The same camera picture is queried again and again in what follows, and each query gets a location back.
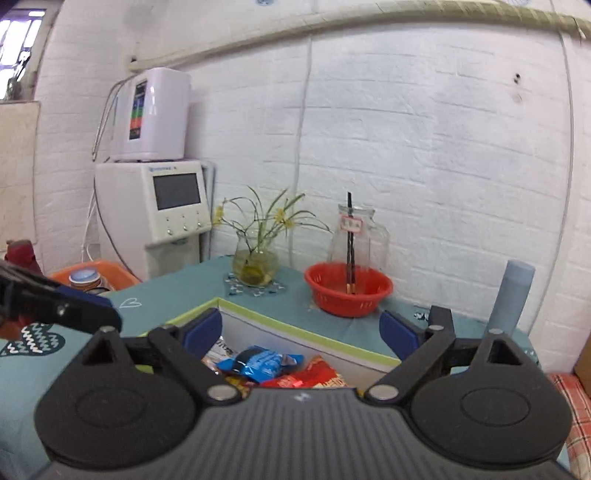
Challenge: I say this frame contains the glass pitcher with straw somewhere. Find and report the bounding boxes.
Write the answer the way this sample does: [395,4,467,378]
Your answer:
[328,192,391,273]

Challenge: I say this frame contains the white water purifier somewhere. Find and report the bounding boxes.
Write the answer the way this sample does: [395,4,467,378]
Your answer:
[110,67,191,162]

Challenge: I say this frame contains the red snack packet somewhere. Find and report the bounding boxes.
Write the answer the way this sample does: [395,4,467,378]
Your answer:
[259,356,349,389]

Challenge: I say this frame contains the white machine with screen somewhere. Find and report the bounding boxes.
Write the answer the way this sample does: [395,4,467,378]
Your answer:
[94,160,211,281]

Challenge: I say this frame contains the green cardboard snack box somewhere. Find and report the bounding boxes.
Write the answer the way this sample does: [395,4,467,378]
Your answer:
[166,298,401,390]

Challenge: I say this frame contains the grey-blue cylinder bottle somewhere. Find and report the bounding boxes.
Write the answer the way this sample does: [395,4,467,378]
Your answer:
[486,260,536,336]

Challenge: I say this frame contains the orange plastic basin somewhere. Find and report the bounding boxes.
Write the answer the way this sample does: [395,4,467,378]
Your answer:
[50,260,140,292]

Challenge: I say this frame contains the glass vase with yellow flowers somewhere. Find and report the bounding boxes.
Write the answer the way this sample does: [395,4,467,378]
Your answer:
[211,187,331,287]

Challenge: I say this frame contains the red plastic basket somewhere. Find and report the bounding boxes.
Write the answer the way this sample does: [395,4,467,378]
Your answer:
[304,262,394,318]

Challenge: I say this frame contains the blue snack packet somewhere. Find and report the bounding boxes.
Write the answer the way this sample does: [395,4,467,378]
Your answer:
[216,346,304,384]

